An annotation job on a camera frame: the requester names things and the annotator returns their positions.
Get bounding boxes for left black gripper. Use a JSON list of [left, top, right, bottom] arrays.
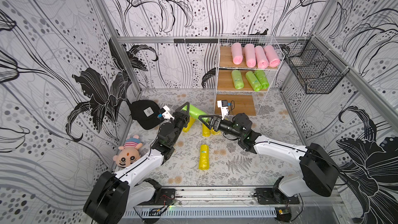
[[168, 102, 190, 145]]

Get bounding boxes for green roll dark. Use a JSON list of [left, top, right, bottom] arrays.
[[190, 104, 208, 122]]

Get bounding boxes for pale green roll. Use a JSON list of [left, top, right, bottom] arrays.
[[231, 69, 245, 90]]

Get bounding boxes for green roll front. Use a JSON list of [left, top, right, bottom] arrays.
[[245, 71, 262, 92]]

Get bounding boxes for green roll sideways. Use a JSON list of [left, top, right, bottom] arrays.
[[255, 69, 269, 89]]

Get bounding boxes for pink roll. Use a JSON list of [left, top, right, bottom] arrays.
[[231, 43, 243, 65], [255, 46, 268, 69], [263, 45, 280, 67], [244, 44, 257, 68]]

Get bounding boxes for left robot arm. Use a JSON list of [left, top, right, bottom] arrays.
[[83, 102, 190, 224]]

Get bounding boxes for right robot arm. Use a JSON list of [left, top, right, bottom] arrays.
[[198, 113, 340, 197]]

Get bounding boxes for yellow roll with label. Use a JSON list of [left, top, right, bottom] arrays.
[[210, 128, 221, 136]]

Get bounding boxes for yellow roll upright middle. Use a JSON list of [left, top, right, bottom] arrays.
[[202, 124, 211, 138]]

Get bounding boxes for black cap with label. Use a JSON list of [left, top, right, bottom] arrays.
[[127, 100, 161, 130]]

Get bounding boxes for yellow roll front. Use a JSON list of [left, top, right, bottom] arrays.
[[199, 145, 210, 170]]

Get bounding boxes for pink plush toy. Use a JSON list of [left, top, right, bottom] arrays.
[[113, 135, 143, 168]]

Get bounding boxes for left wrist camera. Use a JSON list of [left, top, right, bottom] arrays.
[[158, 105, 174, 121]]

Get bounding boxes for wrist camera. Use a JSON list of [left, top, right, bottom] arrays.
[[217, 100, 231, 120], [158, 105, 174, 121]]

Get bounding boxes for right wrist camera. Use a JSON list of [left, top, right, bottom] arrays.
[[217, 100, 231, 120]]

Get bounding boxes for white wire three-tier shelf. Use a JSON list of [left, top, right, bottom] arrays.
[[214, 34, 284, 116]]

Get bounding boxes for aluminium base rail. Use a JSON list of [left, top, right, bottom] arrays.
[[124, 185, 343, 208]]

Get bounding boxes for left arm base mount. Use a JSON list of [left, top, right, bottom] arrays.
[[139, 178, 176, 205]]

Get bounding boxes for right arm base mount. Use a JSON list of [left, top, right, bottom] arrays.
[[254, 188, 300, 206]]

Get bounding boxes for white slotted cable duct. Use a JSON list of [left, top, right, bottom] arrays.
[[124, 207, 277, 219]]

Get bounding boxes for black wire wall basket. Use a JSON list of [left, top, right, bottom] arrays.
[[280, 37, 349, 94]]

